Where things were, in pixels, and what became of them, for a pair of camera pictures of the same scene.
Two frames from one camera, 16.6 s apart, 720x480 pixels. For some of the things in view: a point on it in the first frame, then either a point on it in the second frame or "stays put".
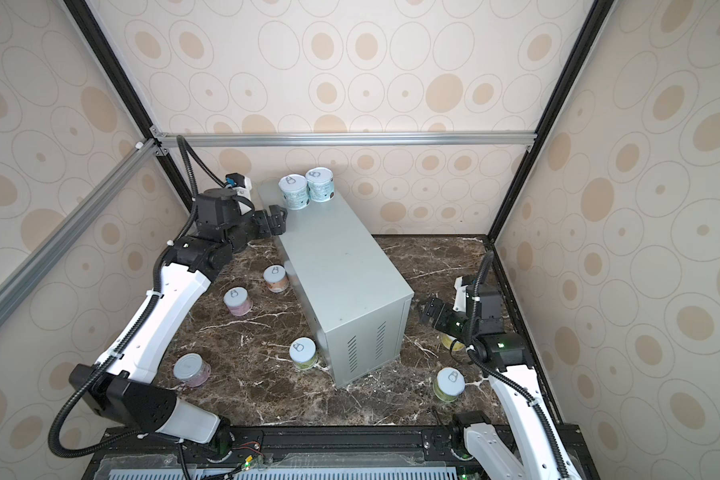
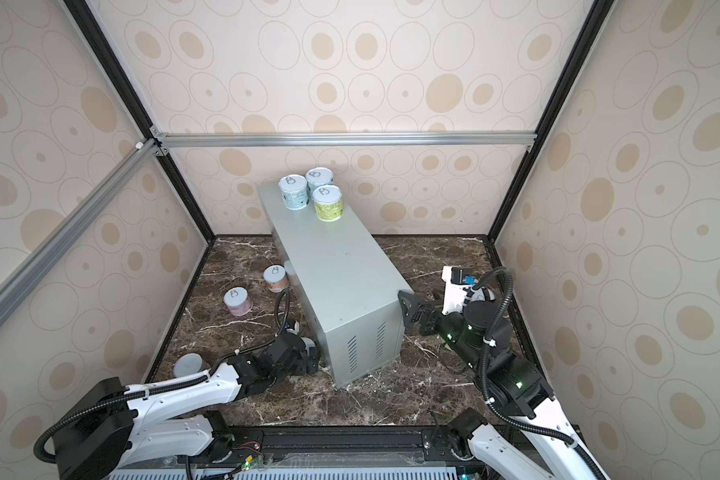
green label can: x=448 y=384 -> x=328 y=203
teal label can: x=295 y=191 stays put
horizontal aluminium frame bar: x=340 y=139 stays put
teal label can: x=320 y=184 stays put
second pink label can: x=192 y=369 stays put
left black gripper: x=270 y=229 -> x=305 y=369
